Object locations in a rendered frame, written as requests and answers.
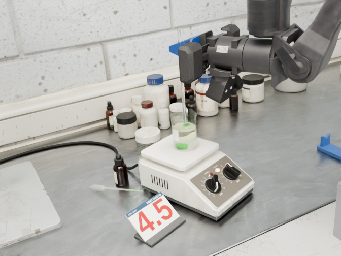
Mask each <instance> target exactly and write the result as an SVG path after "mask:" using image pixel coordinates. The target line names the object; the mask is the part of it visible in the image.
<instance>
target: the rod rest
mask: <svg viewBox="0 0 341 256"><path fill-rule="evenodd" d="M330 135H331V134H329V133H328V134H327V135H326V137H324V136H321V143H320V145H318V146H317V150H319V151H321V152H323V153H325V154H327V155H330V156H332V157H334V158H336V159H338V160H340V161H341V148H340V147H338V146H335V145H333V144H331V143H330Z"/></svg>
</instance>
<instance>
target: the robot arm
mask: <svg viewBox="0 0 341 256"><path fill-rule="evenodd" d="M291 3H292V0H247V30H248V31H249V34H250V35H253V36H254V37H256V38H249V35H245V34H243V35H241V36H240V29H239V28H238V27H237V26H236V24H228V25H226V26H224V27H222V28H221V30H222V31H227V33H221V34H218V35H213V32H212V30H210V31H208V32H205V33H203V34H200V35H197V36H194V37H192V38H189V39H186V40H183V41H181V42H179V43H175V44H173V45H170V46H169V52H171V53H173V54H175V55H177V56H178V57H179V73H180V81H181V82H182V83H187V84H190V83H192V82H194V81H195V80H197V79H199V78H200V77H201V76H202V75H203V71H204V70H206V69H208V71H207V74H208V76H212V77H211V80H210V83H209V87H208V90H207V91H206V94H205V96H206V97H208V98H210V99H212V100H214V101H216V102H218V103H220V104H221V103H223V102H224V101H225V100H227V99H228V98H229V97H230V96H231V95H232V94H233V92H232V91H238V90H240V89H241V88H242V86H243V84H244V81H243V80H242V78H241V77H240V76H239V75H238V74H239V73H240V72H249V73H258V74H268V75H271V86H272V88H276V87H277V86H278V85H279V84H280V83H281V82H282V81H285V80H287V79H288V78H289V79H290V80H292V81H294V82H296V83H302V84H303V83H310V82H311V81H313V80H314V79H315V78H316V77H317V76H318V75H319V74H320V73H321V71H322V70H323V69H324V68H325V67H326V66H327V65H328V64H329V62H330V59H331V57H332V54H333V52H334V49H335V47H336V44H337V40H338V36H339V33H340V30H341V0H325V2H324V4H323V5H322V7H321V9H320V11H319V12H318V14H317V16H316V17H315V19H314V21H313V22H312V24H311V25H310V26H309V27H308V28H307V29H306V30H305V31H304V30H303V29H302V28H300V27H299V26H298V25H297V24H296V23H294V24H292V25H290V8H291ZM262 38H272V39H262ZM291 42H294V44H293V45H292V46H291V45H289V44H290V43H291ZM209 65H210V68H208V67H209Z"/></svg>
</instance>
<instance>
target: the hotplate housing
mask: <svg viewBox="0 0 341 256"><path fill-rule="evenodd" d="M224 156H227V155H226V154H225V153H223V152H222V151H218V150H217V151H215V152H214V153H212V154H211V155H209V156H207V157H206V158H204V159H203V160H201V161H200V162H198V163H197V164H195V165H194V166H192V167H191V168H189V169H188V170H186V171H179V170H176V169H174V168H171V167H168V166H166V165H163V164H160V163H158V162H155V161H152V160H150V159H147V158H145V157H144V158H142V159H141V160H140V161H139V163H138V164H139V172H140V180H141V185H142V187H143V188H146V189H148V190H149V191H150V192H152V193H155V194H158V193H159V192H162V194H163V195H164V196H165V198H166V199H168V200H170V201H173V202H175V203H177V204H179V205H182V206H184V207H186V208H188V209H191V210H193V211H195V212H198V213H200V214H202V215H204V216H207V217H209V218H211V219H213V220H216V221H217V220H218V219H220V218H221V217H222V216H223V215H224V214H225V213H227V212H228V211H229V210H230V209H231V208H233V207H234V206H235V205H236V204H237V203H239V202H240V201H241V200H242V199H243V198H245V197H246V196H247V195H248V194H249V193H251V192H252V191H253V187H254V180H253V179H252V178H251V177H250V176H249V175H248V174H247V173H246V172H245V171H244V170H243V171H244V172H245V173H246V174H247V175H248V176H249V177H250V178H251V179H252V181H250V182H249V183H248V184H247V185H246V186H244V187H243V188H242V189H241V190H239V191H238V192H237V193H236V194H234V195H233V196H232V197H231V198H229V199H228V200H227V201H226V202H224V203H223V204H222V205H221V206H219V207H218V208H217V207H216V206H215V205H214V204H213V203H212V202H211V201H210V200H209V199H208V198H207V197H206V196H205V195H204V194H203V193H202V192H201V191H200V190H199V189H198V188H197V187H196V186H195V185H194V184H193V183H192V182H191V181H190V179H191V178H193V177H194V176H196V175H197V174H199V173H200V172H202V171H203V170H205V169H206V168H208V167H209V166H211V165H212V164H214V163H215V162H216V161H218V160H219V159H221V158H222V157H224ZM227 157H228V156H227ZM228 158H229V157H228ZM231 160H232V159H231ZM232 161H233V160H232ZM233 162H234V161H233ZM234 163H235V162H234ZM235 164H236V163H235ZM236 165H237V164H236ZM237 166H238V165H237ZM238 167H239V166H238ZM239 168H240V167H239ZM240 169H241V168H240ZM241 170H242V169H241Z"/></svg>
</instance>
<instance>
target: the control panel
mask: <svg viewBox="0 0 341 256"><path fill-rule="evenodd" d="M227 163H230V164H231V165H233V166H234V167H235V168H237V169H238V170H239V171H240V172H241V173H240V175H239V176H238V178H237V179H236V180H229V179H227V178H226V177H225V176H224V175H223V169H224V167H225V165H226V164H227ZM216 169H219V170H220V171H219V172H217V171H216ZM210 173H213V174H216V175H218V180H219V183H220V184H221V187H222V188H221V191H220V192H219V193H217V194H214V193H212V192H210V191H208V190H207V188H206V186H205V182H206V181H207V180H208V179H211V178H212V176H211V175H210ZM190 181H191V182H192V183H193V184H194V185H195V186H196V187H197V188H198V189H199V190H200V191H201V192H202V193H203V194H204V195H205V196H206V197H207V198H208V199H209V200H210V201H211V202H212V203H213V204H214V205H215V206H216V207H217V208H218V207H219V206H221V205H222V204H223V203H224V202H226V201H227V200H228V199H229V198H231V197H232V196H233V195H234V194H236V193H237V192H238V191H239V190H241V189H242V188H243V187H244V186H246V185H247V184H248V183H249V182H250V181H252V179H251V178H250V177H249V176H248V175H247V174H246V173H245V172H244V171H243V170H241V169H240V168H239V167H238V166H237V165H236V164H235V163H234V162H233V161H232V160H231V159H229V158H228V157H227V156H224V157H222V158H221V159H219V160H218V161H216V162H215V163H214V164H212V165H211V166H209V167H208V168H206V169H205V170H203V171H202V172H200V173H199V174H197V175H196V176H194V177H193V178H191V179H190Z"/></svg>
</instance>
